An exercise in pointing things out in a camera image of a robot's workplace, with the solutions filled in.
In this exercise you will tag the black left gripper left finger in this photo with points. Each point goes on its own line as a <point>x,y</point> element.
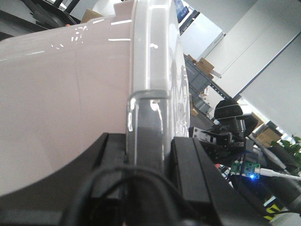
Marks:
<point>87,191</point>

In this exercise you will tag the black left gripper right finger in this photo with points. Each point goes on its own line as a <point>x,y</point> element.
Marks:
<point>204,188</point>

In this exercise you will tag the green circuit board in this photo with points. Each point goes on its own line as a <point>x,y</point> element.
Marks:
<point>246,169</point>

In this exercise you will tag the green potted plant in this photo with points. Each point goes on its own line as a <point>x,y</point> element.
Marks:
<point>293,147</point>

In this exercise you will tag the black camera on mount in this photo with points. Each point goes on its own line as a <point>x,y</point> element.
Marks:
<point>227,140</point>

